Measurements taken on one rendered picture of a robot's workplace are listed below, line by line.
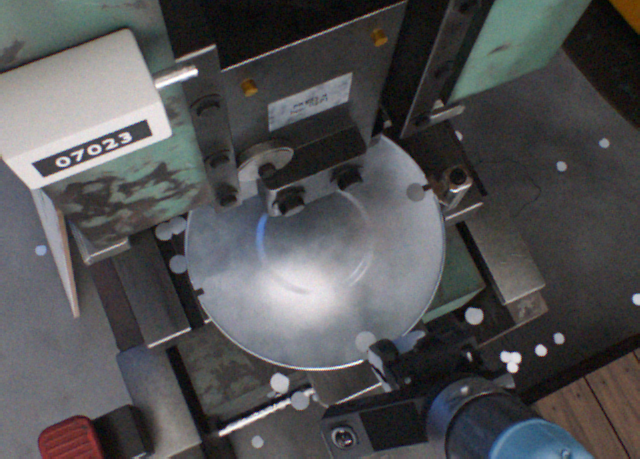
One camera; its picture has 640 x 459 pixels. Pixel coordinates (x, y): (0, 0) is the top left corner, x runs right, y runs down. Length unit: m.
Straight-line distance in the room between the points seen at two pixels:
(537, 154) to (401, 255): 0.99
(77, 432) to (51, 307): 0.85
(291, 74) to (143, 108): 0.25
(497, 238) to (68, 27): 0.80
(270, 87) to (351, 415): 0.30
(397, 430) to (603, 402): 0.72
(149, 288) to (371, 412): 0.36
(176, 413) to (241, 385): 0.08
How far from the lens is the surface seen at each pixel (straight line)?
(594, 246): 1.83
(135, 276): 0.98
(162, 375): 1.02
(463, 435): 0.61
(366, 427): 0.73
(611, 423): 1.40
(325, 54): 0.58
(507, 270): 1.07
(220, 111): 0.50
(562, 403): 1.38
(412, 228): 0.91
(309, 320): 0.88
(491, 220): 1.08
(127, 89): 0.35
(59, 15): 0.35
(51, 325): 1.74
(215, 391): 1.01
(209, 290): 0.89
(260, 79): 0.57
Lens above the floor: 1.65
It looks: 74 degrees down
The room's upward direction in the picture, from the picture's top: 9 degrees clockwise
